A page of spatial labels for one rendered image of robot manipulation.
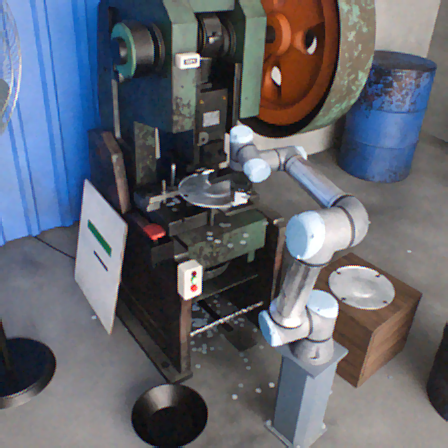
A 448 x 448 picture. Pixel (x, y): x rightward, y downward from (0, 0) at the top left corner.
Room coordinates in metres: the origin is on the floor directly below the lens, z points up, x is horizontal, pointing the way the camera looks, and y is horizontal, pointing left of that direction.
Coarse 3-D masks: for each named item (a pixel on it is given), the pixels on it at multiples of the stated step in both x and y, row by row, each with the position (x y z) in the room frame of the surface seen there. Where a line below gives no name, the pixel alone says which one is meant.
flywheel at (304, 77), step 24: (264, 0) 2.16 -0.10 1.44; (288, 0) 2.05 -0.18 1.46; (312, 0) 1.95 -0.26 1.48; (336, 0) 1.82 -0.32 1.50; (288, 24) 2.03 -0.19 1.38; (312, 24) 1.94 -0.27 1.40; (336, 24) 1.80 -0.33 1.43; (264, 48) 2.08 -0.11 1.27; (288, 48) 2.03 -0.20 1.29; (336, 48) 1.78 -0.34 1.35; (264, 72) 2.13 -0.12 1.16; (288, 72) 2.01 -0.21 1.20; (312, 72) 1.91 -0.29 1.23; (264, 96) 2.12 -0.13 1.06; (288, 96) 2.00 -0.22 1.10; (312, 96) 1.85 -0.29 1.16; (264, 120) 2.05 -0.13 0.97; (288, 120) 1.94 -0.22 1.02
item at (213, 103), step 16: (208, 80) 1.88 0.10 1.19; (208, 96) 1.79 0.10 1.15; (224, 96) 1.83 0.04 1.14; (208, 112) 1.79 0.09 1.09; (224, 112) 1.83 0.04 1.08; (208, 128) 1.79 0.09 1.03; (224, 128) 1.84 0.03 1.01; (208, 144) 1.76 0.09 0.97; (224, 144) 1.84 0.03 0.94; (192, 160) 1.76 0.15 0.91; (208, 160) 1.76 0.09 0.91
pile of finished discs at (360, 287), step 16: (336, 272) 1.83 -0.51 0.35; (352, 272) 1.84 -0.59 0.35; (368, 272) 1.84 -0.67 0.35; (336, 288) 1.71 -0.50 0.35; (352, 288) 1.71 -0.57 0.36; (368, 288) 1.72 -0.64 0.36; (384, 288) 1.73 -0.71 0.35; (352, 304) 1.61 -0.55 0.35; (368, 304) 1.62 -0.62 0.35; (384, 304) 1.62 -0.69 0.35
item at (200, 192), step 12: (192, 180) 1.83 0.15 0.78; (204, 180) 1.83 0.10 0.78; (228, 180) 1.85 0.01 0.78; (180, 192) 1.72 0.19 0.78; (192, 192) 1.73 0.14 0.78; (204, 192) 1.72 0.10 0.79; (216, 192) 1.73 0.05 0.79; (228, 192) 1.74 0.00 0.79; (204, 204) 1.64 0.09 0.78; (216, 204) 1.64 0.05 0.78
